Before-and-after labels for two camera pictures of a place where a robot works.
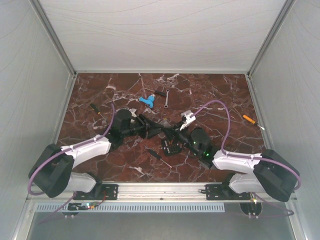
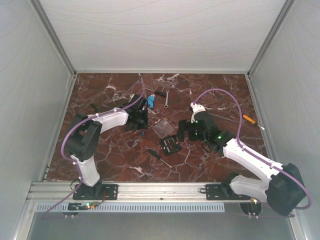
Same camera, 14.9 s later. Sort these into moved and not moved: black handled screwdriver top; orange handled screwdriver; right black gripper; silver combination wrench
Moved: right black gripper
Not moved: black handled screwdriver top; orange handled screwdriver; silver combination wrench
